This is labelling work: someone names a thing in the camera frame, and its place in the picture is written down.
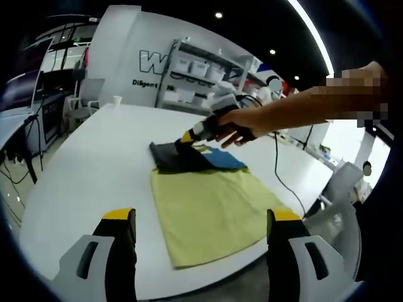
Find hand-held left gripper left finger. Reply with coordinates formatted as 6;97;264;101
52;207;138;302

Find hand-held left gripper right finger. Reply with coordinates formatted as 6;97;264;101
266;208;347;302

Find yellow garment with dark sleeves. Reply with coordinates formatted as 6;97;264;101
148;141;295;271

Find person's right hand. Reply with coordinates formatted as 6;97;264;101
215;109;263;149

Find grey metal shelf unit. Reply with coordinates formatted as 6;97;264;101
156;39;263;111

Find row of white storage bins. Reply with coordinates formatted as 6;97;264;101
163;56;246;106

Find white mesh office chair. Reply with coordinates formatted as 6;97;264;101
302;194;363;278

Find black tripod stand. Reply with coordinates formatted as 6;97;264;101
298;124;316;151

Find ceiling light strip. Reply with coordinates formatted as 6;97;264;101
288;0;335;76

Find grey office chair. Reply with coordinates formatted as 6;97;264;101
64;78;106;130

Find grey office desk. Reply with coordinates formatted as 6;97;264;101
0;91;69;185

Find large dark monitor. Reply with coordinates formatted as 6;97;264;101
0;36;55;111

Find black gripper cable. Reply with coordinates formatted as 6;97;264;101
273;131;307;218

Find floor cables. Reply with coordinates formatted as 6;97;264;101
0;116;44;207

